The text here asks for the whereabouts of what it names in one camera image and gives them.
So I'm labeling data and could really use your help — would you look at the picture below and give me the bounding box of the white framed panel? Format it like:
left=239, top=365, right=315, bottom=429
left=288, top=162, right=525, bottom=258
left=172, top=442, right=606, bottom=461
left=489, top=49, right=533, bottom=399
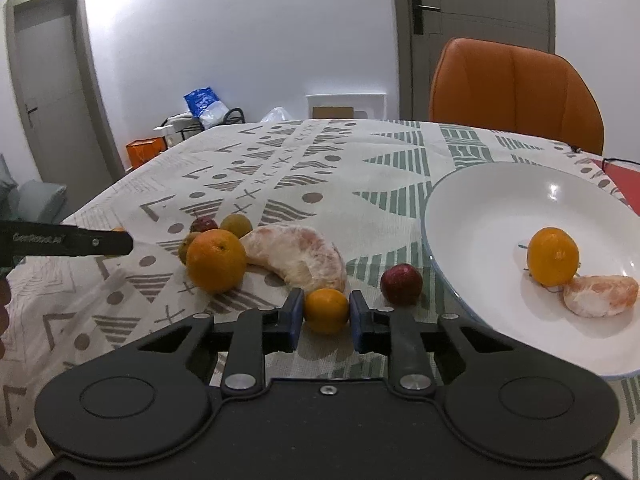
left=305, top=92, right=390, bottom=122

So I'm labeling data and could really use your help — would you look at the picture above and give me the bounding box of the blue plastic bag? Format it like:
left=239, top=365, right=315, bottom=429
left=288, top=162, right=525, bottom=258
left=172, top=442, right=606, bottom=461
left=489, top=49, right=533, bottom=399
left=183, top=87, right=227, bottom=130

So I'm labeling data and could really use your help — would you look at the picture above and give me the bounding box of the small peeled pomelo segment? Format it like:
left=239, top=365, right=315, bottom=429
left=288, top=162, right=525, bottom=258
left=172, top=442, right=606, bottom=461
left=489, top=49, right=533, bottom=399
left=563, top=275, right=640, bottom=318

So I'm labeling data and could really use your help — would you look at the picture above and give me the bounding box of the grey panelled door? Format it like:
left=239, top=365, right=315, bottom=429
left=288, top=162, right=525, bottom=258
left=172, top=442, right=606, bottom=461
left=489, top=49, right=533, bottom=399
left=2, top=0, right=125, bottom=186

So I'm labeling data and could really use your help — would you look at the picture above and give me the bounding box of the large peeled pomelo segment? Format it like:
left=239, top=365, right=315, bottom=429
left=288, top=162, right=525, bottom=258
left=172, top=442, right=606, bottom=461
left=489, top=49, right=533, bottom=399
left=240, top=224, right=348, bottom=295

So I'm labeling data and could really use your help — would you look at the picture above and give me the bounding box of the grey door with lock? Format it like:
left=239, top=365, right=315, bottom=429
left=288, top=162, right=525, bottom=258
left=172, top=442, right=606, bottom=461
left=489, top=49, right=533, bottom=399
left=391, top=0, right=557, bottom=122

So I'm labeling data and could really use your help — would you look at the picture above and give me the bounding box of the white packaging box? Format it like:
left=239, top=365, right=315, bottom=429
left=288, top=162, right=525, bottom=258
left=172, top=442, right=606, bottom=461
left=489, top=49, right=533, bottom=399
left=154, top=112, right=203, bottom=148

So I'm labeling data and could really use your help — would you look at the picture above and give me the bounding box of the black cable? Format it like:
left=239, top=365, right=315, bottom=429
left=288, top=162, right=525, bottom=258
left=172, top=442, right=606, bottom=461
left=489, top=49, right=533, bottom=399
left=567, top=146, right=640, bottom=173

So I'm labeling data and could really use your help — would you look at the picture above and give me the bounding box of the black door lock handle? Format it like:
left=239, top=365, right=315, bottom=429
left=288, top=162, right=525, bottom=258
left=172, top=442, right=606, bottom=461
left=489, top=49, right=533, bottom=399
left=411, top=0, right=442, bottom=36

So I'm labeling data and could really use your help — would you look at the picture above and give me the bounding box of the orange box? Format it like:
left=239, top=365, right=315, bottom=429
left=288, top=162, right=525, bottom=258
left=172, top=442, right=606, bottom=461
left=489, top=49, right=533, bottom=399
left=126, top=137, right=166, bottom=171

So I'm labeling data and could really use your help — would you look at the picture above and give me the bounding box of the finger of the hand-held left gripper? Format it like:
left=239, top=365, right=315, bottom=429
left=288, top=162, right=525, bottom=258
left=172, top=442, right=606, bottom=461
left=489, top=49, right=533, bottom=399
left=0, top=220, right=135, bottom=266

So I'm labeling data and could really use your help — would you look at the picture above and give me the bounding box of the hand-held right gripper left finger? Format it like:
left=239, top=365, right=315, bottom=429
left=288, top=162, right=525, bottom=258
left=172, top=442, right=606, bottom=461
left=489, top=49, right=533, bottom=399
left=135, top=288, right=306, bottom=394

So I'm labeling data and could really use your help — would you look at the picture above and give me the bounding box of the orange leather chair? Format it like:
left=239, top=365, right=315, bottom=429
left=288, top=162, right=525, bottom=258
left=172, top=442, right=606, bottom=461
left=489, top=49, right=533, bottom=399
left=429, top=37, right=605, bottom=156

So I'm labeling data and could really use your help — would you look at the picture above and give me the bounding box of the medium orange mandarin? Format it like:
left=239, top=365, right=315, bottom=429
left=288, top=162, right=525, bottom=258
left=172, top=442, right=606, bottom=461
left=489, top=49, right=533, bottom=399
left=527, top=227, right=581, bottom=286

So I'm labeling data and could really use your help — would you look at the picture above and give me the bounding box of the yellow-green jujube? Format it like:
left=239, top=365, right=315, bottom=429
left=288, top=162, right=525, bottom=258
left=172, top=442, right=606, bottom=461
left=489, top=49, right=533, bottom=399
left=220, top=213, right=253, bottom=239
left=179, top=232, right=201, bottom=266

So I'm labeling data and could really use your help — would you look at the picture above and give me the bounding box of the grey-green cushion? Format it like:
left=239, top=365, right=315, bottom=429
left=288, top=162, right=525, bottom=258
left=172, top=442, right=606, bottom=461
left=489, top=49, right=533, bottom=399
left=0, top=152, right=68, bottom=223

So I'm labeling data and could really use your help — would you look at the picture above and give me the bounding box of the black wire rack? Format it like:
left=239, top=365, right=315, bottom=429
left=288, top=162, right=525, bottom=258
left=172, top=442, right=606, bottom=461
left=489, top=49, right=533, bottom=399
left=180, top=108, right=246, bottom=140

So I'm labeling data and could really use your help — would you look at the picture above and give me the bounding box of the red printed cloth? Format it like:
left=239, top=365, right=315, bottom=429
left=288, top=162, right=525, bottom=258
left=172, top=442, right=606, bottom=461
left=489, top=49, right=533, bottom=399
left=587, top=157, right=640, bottom=208

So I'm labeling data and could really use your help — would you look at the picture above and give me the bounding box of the white plate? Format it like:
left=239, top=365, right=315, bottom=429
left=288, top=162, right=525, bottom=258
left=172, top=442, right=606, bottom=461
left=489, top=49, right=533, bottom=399
left=421, top=162, right=640, bottom=380

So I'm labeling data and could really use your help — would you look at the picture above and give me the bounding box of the large orange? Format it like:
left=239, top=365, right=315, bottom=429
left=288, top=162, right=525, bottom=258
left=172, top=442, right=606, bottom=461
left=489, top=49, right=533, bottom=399
left=186, top=229, right=248, bottom=295

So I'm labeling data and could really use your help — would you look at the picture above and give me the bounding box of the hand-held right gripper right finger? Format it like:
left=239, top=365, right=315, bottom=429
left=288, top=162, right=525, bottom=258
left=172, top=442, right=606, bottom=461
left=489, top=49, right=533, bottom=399
left=349, top=290, right=518, bottom=395

